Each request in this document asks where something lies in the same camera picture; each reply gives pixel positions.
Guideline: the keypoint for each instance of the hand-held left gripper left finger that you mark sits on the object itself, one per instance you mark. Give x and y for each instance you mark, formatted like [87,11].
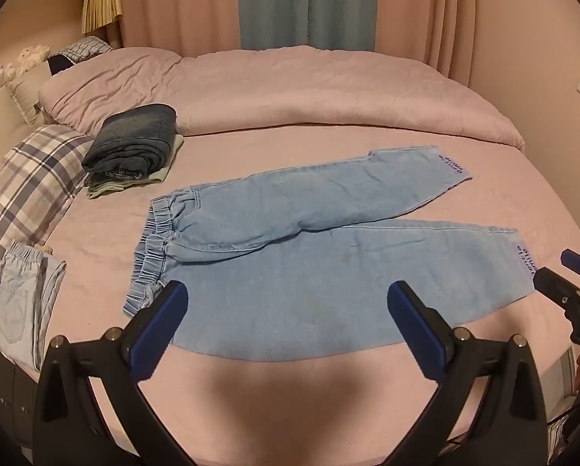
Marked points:
[159,323]

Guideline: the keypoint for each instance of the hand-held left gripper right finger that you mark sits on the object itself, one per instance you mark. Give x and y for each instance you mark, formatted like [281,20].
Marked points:
[416,325]

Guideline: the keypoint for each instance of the light blue denim pants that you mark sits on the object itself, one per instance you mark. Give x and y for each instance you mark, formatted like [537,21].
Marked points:
[294,291]

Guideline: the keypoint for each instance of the small pale blue folded pants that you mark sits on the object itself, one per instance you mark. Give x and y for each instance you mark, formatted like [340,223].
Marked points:
[13,301]

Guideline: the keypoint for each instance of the folded pale green cloth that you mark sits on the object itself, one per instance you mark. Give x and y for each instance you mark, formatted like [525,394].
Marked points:
[106,189]

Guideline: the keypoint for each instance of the dark bedside cabinet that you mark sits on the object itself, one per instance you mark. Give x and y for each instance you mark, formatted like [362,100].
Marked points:
[3,393]

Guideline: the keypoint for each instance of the folded dark blue jeans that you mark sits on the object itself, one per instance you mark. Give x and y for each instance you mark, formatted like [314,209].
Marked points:
[134,141]

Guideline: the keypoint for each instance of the plaid pillow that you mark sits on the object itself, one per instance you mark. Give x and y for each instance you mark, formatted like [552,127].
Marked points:
[22,179]

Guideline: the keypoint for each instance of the pink duvet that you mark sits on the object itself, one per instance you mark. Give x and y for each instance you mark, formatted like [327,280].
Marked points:
[319,92]

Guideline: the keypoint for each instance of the cream pillow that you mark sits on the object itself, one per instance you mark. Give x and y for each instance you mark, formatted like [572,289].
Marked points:
[27,90]

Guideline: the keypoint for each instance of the blue striped pillow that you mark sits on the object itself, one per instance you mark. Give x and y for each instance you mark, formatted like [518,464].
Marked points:
[86,48]

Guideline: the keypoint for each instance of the pink curtain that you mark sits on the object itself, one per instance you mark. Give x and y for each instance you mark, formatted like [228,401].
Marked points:
[178,5]
[416,9]

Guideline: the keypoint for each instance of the teal curtain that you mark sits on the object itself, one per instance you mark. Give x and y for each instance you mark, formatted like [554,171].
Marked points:
[275,5]

